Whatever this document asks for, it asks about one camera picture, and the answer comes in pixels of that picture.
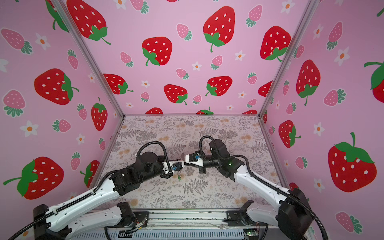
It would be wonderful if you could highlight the aluminium corner post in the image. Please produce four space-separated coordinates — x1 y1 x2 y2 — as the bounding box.
52 0 125 119
259 0 320 120

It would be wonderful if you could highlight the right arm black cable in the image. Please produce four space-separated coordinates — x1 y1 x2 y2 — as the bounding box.
198 134 329 240

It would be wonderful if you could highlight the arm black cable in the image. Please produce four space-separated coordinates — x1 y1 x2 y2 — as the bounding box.
7 140 173 240
198 134 329 240

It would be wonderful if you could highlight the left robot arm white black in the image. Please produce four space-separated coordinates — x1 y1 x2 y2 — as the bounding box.
34 152 185 240

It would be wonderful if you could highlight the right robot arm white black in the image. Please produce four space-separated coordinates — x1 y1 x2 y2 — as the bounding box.
184 136 314 240

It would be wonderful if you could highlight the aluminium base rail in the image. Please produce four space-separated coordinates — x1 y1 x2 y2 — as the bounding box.
66 209 269 240

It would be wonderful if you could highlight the aluminium corner post left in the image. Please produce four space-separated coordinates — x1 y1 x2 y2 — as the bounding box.
52 0 125 119

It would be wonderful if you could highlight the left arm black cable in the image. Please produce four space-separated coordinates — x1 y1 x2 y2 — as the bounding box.
7 140 173 240

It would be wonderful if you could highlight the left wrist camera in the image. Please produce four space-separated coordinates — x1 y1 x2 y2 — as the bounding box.
172 162 183 172

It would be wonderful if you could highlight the aluminium corner post right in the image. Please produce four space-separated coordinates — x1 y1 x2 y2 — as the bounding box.
259 0 320 120

